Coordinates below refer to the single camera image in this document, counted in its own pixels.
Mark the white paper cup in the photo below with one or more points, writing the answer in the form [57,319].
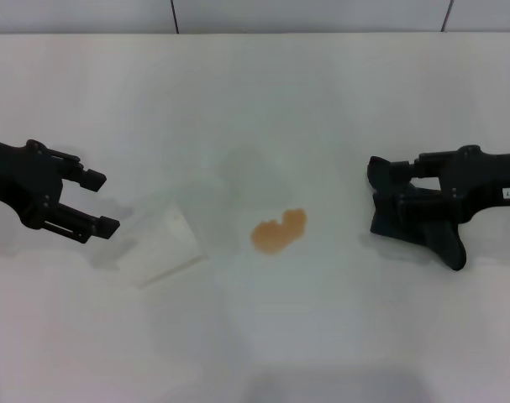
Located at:
[162,245]

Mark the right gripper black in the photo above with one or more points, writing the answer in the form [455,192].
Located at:
[481,184]

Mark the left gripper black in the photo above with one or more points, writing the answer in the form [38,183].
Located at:
[15,176]

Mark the brown water stain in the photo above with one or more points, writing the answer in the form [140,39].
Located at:
[280,233]

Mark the dark blue rag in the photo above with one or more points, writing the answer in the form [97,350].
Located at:
[389,201]

